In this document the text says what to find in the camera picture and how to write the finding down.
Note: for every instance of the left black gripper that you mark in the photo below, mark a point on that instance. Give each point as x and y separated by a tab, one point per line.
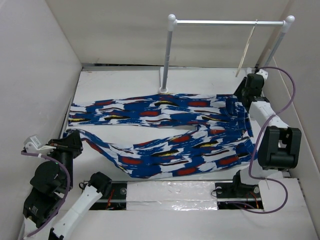
71	142

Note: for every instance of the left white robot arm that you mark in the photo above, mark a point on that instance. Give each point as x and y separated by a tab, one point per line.
51	183

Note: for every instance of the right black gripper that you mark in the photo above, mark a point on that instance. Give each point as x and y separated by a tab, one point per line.
238	92

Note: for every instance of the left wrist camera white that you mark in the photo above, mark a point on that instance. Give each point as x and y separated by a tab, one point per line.
34	145

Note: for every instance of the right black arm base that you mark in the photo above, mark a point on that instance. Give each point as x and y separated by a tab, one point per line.
234	194

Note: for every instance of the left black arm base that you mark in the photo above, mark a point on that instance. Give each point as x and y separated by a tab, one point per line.
115	200

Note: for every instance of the cream plastic clothes hanger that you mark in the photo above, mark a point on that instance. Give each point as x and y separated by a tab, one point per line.
240	65

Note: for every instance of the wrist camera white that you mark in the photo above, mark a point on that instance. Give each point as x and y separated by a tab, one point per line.
34	145
263	73

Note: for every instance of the blue patterned trousers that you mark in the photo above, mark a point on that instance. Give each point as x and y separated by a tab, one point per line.
166	135

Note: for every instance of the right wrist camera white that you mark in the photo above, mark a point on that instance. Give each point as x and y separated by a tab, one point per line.
263	73

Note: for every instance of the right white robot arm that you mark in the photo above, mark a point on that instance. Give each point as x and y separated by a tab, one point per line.
279	146

